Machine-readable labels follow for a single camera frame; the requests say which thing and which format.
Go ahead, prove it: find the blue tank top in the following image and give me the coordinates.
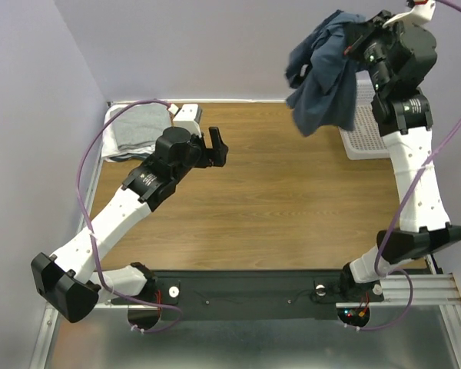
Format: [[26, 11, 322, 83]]
[[284, 10, 366, 137]]

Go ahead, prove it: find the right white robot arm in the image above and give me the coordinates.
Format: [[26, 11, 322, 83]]
[[338, 1, 461, 300]]

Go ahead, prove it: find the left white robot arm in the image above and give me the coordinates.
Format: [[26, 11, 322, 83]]
[[31, 127, 228, 323]]

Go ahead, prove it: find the folded grey tank top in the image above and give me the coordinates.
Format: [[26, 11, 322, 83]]
[[111, 104, 171, 151]]

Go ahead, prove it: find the folded white tank top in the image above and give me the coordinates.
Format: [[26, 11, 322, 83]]
[[101, 119, 154, 162]]

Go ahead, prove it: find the white plastic basket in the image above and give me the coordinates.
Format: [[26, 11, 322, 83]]
[[339, 79, 390, 161]]

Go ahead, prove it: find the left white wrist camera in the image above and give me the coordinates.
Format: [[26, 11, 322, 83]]
[[168, 103, 202, 137]]

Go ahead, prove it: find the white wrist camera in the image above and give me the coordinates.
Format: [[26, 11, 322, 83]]
[[168, 103, 202, 137], [383, 0, 436, 28]]

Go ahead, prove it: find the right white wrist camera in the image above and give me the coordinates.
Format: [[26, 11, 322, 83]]
[[383, 0, 436, 28]]

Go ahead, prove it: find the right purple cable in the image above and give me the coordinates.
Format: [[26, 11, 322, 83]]
[[343, 0, 461, 332]]

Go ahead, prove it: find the aluminium frame rail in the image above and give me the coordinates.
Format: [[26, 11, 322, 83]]
[[380, 274, 461, 306]]

